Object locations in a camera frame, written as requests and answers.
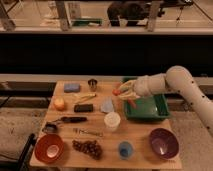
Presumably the cream soft gripper finger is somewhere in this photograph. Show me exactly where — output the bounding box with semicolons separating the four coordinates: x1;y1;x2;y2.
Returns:
117;93;140;100
118;80;135;92

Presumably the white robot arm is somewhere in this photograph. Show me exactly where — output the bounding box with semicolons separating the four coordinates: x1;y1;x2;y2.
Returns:
118;66;213;137

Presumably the white paper cup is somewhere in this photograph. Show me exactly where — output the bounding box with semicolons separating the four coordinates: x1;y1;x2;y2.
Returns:
104;112;121;131

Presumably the small metal cup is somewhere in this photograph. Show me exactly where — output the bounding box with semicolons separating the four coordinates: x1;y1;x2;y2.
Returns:
88;79;98;92

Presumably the blue plastic cup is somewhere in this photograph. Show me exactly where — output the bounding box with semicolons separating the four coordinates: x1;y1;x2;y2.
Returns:
118;141;133;160

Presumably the green plastic tray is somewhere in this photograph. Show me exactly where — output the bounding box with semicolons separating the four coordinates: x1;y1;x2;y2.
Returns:
121;77;171;121

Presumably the yellow banana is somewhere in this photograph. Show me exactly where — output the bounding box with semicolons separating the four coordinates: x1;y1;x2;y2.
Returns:
74;93;96;104

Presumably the black rectangular block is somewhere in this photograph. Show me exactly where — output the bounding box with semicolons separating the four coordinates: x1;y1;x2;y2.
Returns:
74;104;93;112

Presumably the metal key tool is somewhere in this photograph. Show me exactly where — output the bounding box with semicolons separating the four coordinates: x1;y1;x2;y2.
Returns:
73;129;103;137

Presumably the blue sponge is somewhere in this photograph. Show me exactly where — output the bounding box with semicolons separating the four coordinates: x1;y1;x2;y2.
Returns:
64;83;80;93

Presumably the purple bowl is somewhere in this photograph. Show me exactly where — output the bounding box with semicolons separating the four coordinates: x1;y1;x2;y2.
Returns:
149;128;179;160

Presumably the bunch of dark grapes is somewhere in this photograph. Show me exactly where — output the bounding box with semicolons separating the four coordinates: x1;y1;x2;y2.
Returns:
72;140;102;160

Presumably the orange fruit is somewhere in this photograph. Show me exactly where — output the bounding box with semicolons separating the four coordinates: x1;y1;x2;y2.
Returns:
54;98;65;111

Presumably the orange bowl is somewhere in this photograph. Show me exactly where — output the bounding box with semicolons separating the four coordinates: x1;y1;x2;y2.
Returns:
34;134;64;163

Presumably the black handled tool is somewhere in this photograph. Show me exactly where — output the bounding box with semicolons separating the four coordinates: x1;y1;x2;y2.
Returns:
52;117;87;123

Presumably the black chair frame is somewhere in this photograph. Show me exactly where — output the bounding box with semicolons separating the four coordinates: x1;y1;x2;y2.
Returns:
0;133;37;171

